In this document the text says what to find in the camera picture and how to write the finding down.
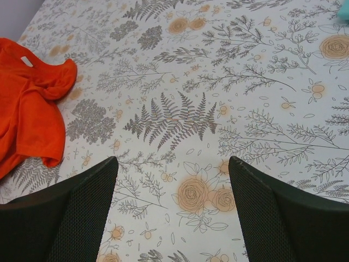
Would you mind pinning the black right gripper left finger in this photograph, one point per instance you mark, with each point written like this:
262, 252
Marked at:
63, 222

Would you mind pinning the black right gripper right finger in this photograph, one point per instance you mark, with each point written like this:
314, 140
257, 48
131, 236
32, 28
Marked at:
280, 222

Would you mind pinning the orange t shirt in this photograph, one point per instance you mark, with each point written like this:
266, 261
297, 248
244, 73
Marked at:
31, 122

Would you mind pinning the floral patterned table mat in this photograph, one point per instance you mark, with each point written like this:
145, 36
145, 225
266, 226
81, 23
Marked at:
173, 89

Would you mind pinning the folded teal t shirt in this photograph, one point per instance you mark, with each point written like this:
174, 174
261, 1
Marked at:
343, 12

